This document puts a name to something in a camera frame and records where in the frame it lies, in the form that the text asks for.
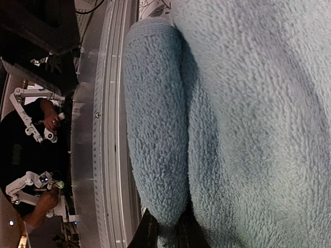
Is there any light blue towel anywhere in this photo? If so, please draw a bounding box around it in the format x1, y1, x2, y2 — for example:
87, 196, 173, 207
123, 1, 330, 247

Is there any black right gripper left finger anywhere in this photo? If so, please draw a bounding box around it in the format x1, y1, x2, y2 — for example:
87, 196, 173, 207
133, 209, 158, 248

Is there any operator person in black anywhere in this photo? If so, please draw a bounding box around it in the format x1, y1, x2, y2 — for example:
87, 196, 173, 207
1, 98, 59, 230

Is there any floral table mat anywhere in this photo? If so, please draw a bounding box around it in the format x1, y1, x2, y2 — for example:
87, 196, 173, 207
138, 0, 172, 20

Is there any front aluminium rail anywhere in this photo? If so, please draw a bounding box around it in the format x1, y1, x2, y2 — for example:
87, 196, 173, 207
71, 1, 141, 247

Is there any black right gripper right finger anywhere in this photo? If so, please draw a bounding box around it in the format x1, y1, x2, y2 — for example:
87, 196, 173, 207
177, 209, 210, 248

